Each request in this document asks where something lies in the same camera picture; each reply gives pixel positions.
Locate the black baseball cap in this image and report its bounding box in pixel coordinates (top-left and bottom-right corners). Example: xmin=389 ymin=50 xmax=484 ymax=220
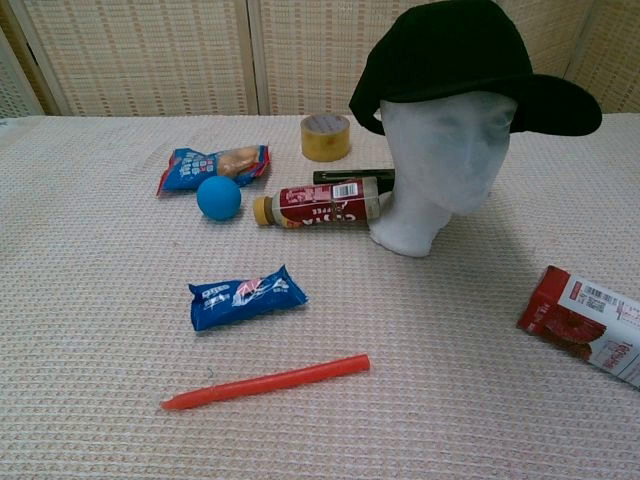
xmin=348 ymin=0 xmax=604 ymax=138

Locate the white foam mannequin head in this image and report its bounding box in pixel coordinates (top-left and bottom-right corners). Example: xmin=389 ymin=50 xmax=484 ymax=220
xmin=368 ymin=92 xmax=516 ymax=259

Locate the red label coffee bottle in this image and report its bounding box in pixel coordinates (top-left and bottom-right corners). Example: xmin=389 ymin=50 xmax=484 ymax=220
xmin=252 ymin=176 xmax=385 ymax=230

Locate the black rectangular box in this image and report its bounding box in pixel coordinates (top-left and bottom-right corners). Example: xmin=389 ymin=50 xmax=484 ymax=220
xmin=312 ymin=168 xmax=396 ymax=194

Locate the yellow packing tape roll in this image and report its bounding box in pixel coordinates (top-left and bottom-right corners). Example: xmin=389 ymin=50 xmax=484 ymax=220
xmin=300 ymin=114 xmax=352 ymax=162

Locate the blue oreo packet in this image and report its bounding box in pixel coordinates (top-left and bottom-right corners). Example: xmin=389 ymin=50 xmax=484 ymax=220
xmin=187 ymin=264 xmax=309 ymax=333

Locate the blue rubber ball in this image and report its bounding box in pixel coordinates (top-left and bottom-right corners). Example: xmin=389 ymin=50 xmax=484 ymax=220
xmin=196 ymin=175 xmax=243 ymax=222

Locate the blue cookie snack bag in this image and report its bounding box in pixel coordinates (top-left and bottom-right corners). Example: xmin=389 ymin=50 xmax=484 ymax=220
xmin=156 ymin=144 xmax=274 ymax=197

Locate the red marker pen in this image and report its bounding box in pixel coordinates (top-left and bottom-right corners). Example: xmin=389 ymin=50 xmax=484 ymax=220
xmin=159 ymin=353 xmax=372 ymax=413

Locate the beige woven tablecloth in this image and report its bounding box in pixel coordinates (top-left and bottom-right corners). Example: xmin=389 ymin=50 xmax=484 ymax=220
xmin=0 ymin=113 xmax=640 ymax=480

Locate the woven wooden folding screen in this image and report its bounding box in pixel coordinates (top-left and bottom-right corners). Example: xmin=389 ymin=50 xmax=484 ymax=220
xmin=0 ymin=0 xmax=640 ymax=119

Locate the red white drink bottle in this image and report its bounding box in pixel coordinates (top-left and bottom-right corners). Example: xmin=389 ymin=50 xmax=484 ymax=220
xmin=516 ymin=265 xmax=640 ymax=390

